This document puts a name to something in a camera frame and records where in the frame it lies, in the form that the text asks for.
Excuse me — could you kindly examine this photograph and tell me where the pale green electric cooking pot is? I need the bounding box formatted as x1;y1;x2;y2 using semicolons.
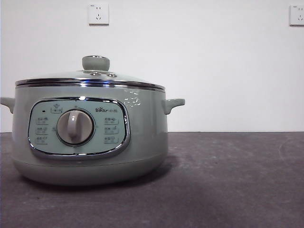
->
0;84;186;187

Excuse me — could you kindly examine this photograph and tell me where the white wall socket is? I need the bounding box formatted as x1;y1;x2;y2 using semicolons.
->
289;4;304;27
88;3;110;26

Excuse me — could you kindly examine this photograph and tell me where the glass lid with green knob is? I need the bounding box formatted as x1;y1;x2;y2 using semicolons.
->
15;55;166;92

